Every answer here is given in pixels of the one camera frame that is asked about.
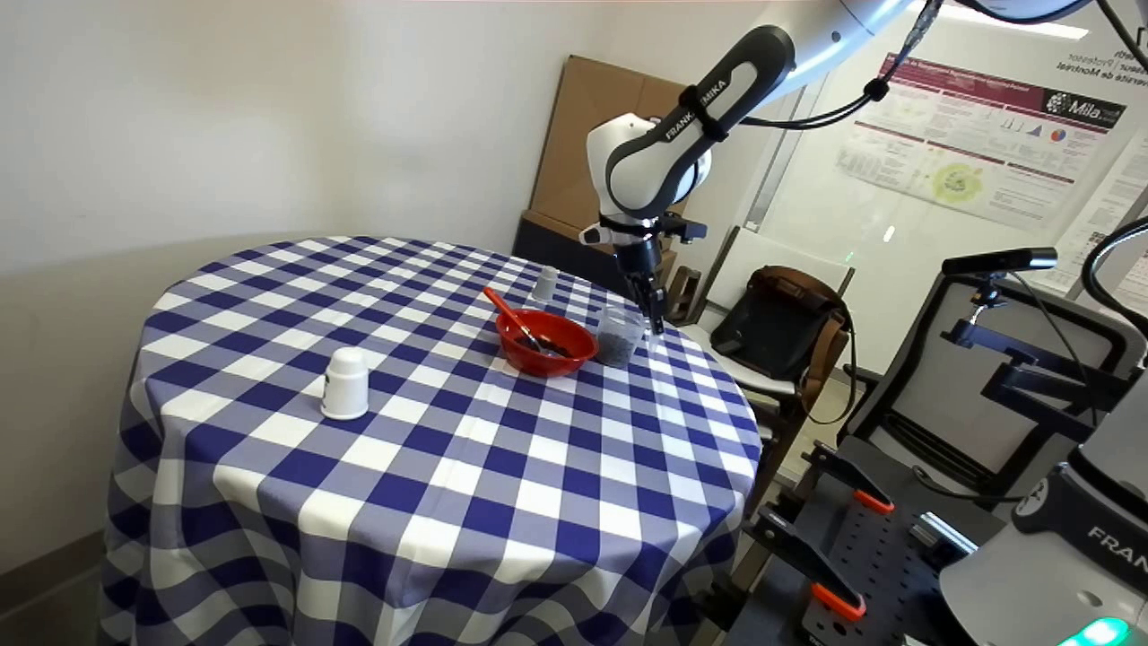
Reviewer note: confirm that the small white bottle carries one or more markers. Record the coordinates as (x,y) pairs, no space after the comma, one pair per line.
(548,284)

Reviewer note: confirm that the red plastic bowl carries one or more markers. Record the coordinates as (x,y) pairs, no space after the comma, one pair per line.
(580,346)

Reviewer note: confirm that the black monitor stand frame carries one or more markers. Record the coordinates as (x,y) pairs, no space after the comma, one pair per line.
(995,379)

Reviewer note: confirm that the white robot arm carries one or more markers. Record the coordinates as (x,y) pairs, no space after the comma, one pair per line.
(642,168)

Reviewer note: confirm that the large cardboard sheet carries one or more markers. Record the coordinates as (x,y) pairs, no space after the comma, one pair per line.
(581,132)

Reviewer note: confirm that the wall poster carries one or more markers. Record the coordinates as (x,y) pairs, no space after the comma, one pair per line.
(995,149)

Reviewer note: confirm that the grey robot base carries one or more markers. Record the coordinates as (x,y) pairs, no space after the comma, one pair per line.
(1072,569)

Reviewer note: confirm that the red plastic spoon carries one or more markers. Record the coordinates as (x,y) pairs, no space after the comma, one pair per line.
(519,324)

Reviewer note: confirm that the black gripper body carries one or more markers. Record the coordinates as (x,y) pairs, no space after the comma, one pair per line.
(635,247)

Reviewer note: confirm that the black orange clamp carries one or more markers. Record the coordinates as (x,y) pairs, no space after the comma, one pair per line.
(855,480)
(825,583)

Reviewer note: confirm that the black brown bag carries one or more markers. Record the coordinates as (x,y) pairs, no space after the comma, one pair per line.
(788,324)

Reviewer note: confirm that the white plastic bottle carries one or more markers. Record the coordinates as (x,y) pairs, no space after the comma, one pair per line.
(346,385)

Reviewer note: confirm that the blue white checkered tablecloth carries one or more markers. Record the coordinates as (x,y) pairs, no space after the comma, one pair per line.
(465,507)

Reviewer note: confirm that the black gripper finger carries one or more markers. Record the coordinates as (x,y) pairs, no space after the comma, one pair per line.
(657,312)
(642,295)

